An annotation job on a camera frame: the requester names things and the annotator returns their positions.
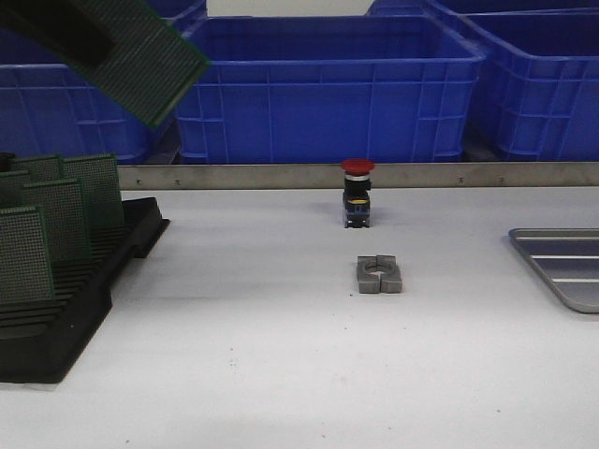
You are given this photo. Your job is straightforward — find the silver metal tray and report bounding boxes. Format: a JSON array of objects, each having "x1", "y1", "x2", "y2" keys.
[{"x1": 508, "y1": 228, "x2": 598, "y2": 314}]

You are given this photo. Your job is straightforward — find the blue plastic crate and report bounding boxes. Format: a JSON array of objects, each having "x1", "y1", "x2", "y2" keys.
[
  {"x1": 175, "y1": 16, "x2": 484, "y2": 165},
  {"x1": 1, "y1": 29, "x2": 174, "y2": 165},
  {"x1": 460, "y1": 12, "x2": 599, "y2": 163}
]

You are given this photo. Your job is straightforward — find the blue plastic crate left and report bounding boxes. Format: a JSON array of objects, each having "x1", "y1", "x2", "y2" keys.
[{"x1": 1, "y1": 29, "x2": 174, "y2": 165}]

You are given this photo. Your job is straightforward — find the red emergency stop button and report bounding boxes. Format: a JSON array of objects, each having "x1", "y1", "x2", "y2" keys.
[{"x1": 341, "y1": 158, "x2": 375, "y2": 228}]

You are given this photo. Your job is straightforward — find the stainless steel shelf frame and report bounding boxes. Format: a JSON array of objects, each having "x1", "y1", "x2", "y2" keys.
[{"x1": 118, "y1": 162, "x2": 598, "y2": 191}]

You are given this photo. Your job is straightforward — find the green perforated circuit board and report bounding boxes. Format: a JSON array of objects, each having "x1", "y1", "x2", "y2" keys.
[{"x1": 0, "y1": 0, "x2": 211, "y2": 130}]

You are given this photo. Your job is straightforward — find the black slotted board rack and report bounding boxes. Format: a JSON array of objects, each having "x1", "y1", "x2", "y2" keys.
[{"x1": 0, "y1": 152, "x2": 171, "y2": 385}]

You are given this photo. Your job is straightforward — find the grey metal clamp block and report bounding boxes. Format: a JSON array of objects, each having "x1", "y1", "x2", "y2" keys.
[{"x1": 356, "y1": 254, "x2": 403, "y2": 294}]

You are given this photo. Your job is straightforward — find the blue plastic crate centre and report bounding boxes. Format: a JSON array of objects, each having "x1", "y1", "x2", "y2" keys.
[{"x1": 175, "y1": 16, "x2": 484, "y2": 165}]

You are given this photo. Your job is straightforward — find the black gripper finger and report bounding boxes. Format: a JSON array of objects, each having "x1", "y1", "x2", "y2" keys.
[{"x1": 1, "y1": 7, "x2": 114, "y2": 66}]

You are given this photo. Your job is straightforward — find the blue plastic crate right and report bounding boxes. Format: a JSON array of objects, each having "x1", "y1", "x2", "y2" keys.
[{"x1": 460, "y1": 12, "x2": 599, "y2": 163}]

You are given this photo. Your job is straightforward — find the blue crate rear right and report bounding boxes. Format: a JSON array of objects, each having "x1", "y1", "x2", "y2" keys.
[{"x1": 366, "y1": 0, "x2": 598, "y2": 16}]

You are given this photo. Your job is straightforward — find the blue crate rear left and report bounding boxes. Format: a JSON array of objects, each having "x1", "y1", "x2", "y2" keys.
[{"x1": 146, "y1": 0, "x2": 207, "y2": 22}]

